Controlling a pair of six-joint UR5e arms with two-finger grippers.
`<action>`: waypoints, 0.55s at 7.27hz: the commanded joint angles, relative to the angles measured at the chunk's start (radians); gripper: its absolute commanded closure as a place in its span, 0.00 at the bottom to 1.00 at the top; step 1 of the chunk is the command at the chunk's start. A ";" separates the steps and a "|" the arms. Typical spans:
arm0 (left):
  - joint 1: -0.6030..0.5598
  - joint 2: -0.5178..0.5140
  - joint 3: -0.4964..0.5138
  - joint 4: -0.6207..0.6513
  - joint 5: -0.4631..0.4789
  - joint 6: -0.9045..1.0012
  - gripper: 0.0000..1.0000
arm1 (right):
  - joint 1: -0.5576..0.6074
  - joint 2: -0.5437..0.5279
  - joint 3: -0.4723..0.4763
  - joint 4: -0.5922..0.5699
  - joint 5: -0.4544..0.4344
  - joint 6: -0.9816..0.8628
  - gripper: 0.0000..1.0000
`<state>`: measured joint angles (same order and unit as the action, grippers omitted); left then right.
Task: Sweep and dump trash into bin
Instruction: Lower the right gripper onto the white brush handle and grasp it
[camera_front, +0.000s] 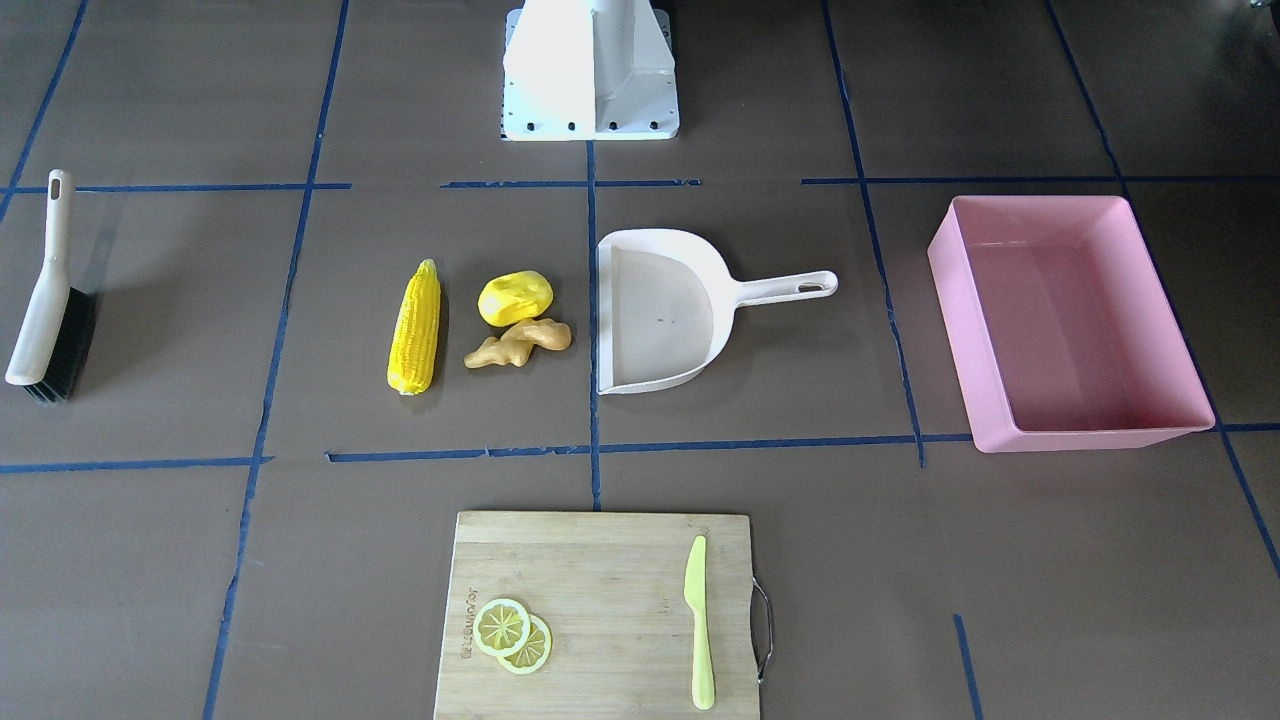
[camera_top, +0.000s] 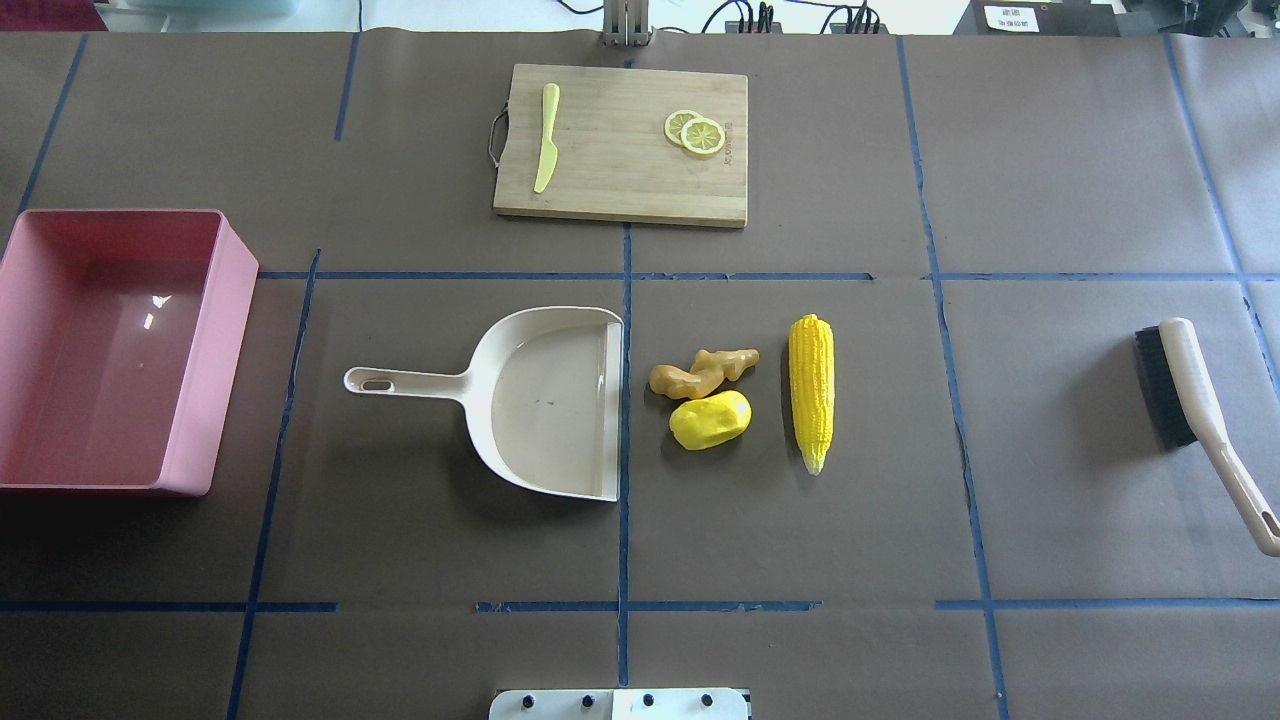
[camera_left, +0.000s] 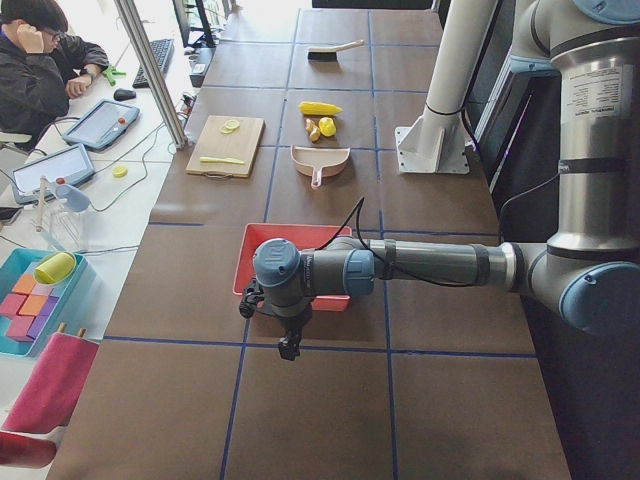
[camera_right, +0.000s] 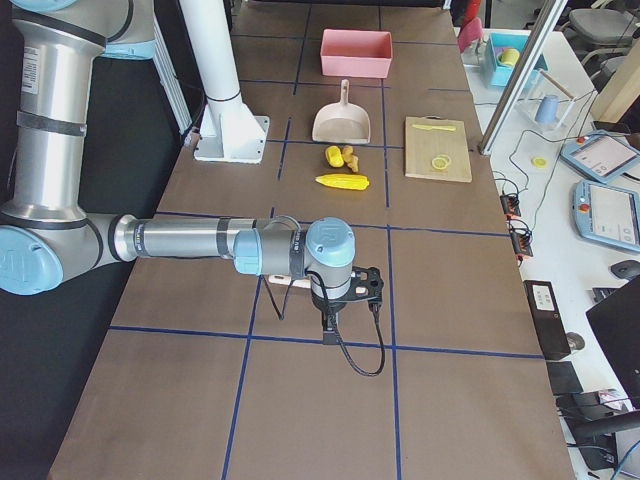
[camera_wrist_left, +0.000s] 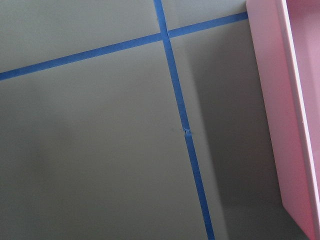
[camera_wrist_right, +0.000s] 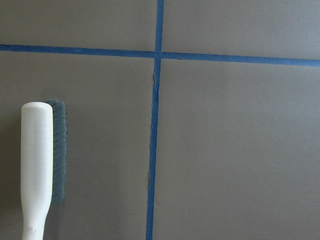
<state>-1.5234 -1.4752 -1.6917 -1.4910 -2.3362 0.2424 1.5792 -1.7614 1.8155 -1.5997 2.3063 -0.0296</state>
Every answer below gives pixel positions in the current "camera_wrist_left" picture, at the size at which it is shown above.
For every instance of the pink plastic bin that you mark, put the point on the pink plastic bin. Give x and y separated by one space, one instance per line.
286 39

